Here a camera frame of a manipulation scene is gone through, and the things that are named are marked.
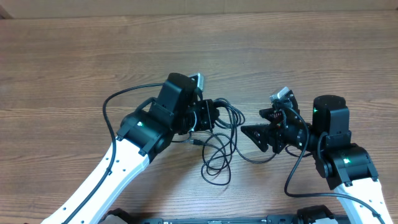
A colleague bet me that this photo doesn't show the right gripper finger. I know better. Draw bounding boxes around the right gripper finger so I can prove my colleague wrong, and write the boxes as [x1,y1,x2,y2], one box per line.
[241,124,275,152]
[259,108,285,123]

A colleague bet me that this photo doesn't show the black multi-head cable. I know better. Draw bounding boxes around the black multi-head cable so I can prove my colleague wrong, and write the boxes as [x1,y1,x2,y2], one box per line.
[190,97,277,187]

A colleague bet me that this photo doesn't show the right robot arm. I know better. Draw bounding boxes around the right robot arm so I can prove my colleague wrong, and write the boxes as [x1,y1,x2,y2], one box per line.
[241,87,392,223]

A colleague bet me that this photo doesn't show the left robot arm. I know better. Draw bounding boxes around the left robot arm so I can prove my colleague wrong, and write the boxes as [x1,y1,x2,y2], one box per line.
[43,73,219,223]

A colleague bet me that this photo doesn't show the left camera cable black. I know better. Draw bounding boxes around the left camera cable black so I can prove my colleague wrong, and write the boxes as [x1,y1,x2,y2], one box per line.
[60,82,165,224]

